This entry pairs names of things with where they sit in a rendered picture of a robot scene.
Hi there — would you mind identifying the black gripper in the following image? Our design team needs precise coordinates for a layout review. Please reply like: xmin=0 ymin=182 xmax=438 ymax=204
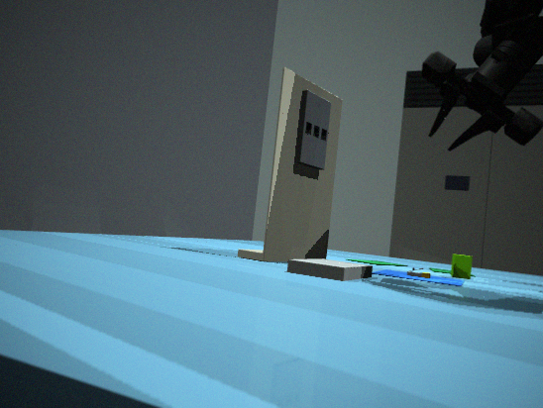
xmin=421 ymin=47 xmax=543 ymax=152

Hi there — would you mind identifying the grey panel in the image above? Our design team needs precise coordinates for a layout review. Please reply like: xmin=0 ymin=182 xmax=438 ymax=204
xmin=238 ymin=67 xmax=343 ymax=261

